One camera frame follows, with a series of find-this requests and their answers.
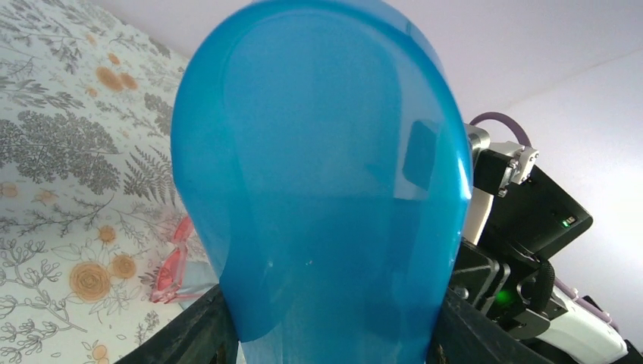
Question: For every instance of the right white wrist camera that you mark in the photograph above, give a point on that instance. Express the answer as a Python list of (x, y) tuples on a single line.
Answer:
[(495, 167)]

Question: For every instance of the blue translucent glasses case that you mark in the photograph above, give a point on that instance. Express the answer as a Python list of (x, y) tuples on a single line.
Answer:
[(323, 161)]

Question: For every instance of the pink sunglasses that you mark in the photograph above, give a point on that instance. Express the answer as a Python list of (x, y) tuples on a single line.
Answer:
[(170, 276)]

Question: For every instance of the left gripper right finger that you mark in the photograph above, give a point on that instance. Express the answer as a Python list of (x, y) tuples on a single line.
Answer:
[(463, 335)]

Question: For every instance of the floral table mat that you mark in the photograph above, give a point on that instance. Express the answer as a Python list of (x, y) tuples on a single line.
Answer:
[(88, 203)]

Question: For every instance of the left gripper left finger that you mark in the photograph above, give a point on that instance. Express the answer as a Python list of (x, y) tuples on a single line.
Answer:
[(203, 333)]

